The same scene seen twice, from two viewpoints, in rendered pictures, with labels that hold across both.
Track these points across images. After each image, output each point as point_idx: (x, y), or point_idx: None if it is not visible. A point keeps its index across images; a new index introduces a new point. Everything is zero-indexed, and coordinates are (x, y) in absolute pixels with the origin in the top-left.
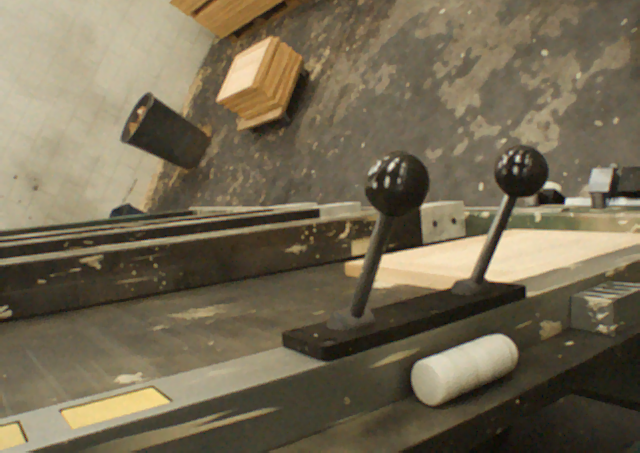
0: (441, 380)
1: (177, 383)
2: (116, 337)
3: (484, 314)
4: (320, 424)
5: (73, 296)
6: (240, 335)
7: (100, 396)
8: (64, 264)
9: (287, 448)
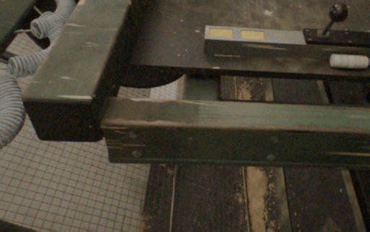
0: (333, 62)
1: (269, 33)
2: None
3: (369, 48)
4: (298, 56)
5: None
6: (311, 6)
7: (251, 29)
8: None
9: (287, 58)
